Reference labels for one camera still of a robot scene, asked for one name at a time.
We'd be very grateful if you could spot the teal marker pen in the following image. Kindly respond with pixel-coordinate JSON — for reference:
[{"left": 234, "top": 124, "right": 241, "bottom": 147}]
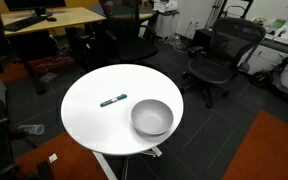
[{"left": 99, "top": 93, "right": 128, "bottom": 108}]

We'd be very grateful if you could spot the grey bowl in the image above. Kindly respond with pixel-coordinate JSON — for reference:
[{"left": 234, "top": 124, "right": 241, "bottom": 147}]
[{"left": 130, "top": 98, "right": 175, "bottom": 137}]

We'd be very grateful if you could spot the black padded office chair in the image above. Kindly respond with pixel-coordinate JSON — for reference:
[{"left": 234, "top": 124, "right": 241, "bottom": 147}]
[{"left": 98, "top": 0, "right": 159, "bottom": 65}]

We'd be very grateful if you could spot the white cabinet with printer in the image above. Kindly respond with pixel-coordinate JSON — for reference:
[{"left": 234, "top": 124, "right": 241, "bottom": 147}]
[{"left": 152, "top": 0, "right": 180, "bottom": 40}]

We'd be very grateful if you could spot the black mesh office chair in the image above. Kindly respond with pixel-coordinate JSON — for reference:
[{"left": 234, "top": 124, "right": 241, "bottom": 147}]
[{"left": 180, "top": 17, "right": 267, "bottom": 109}]

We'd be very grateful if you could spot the white table base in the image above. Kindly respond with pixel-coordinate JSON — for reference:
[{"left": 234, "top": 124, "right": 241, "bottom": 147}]
[{"left": 92, "top": 145, "right": 163, "bottom": 180}]

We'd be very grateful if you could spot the red box under desk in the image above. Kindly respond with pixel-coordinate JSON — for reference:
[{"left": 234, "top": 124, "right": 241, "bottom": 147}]
[{"left": 27, "top": 55, "right": 76, "bottom": 76}]

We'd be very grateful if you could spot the wooden desk with black legs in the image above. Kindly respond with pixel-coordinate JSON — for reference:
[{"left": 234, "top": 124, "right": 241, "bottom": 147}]
[{"left": 0, "top": 7, "right": 107, "bottom": 95}]

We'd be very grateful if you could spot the small white card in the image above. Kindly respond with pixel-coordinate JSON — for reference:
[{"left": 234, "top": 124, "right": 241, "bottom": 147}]
[{"left": 47, "top": 153, "right": 59, "bottom": 164}]

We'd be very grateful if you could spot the clear plastic cup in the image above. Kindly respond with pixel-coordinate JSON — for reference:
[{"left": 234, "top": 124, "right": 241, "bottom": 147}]
[{"left": 17, "top": 123, "right": 46, "bottom": 136}]

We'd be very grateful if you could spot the black electric scooter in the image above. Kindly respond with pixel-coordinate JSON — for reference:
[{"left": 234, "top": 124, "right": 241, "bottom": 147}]
[{"left": 248, "top": 49, "right": 288, "bottom": 105}]

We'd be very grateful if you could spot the black keyboard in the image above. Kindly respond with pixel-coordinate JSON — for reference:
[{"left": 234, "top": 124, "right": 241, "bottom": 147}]
[{"left": 3, "top": 15, "right": 48, "bottom": 33}]

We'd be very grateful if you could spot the black computer monitor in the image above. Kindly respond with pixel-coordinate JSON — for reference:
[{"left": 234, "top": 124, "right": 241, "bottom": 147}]
[{"left": 3, "top": 0, "right": 67, "bottom": 18}]

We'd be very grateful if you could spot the white workbench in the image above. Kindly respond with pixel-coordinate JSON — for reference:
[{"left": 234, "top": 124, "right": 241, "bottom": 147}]
[{"left": 238, "top": 18, "right": 288, "bottom": 95}]

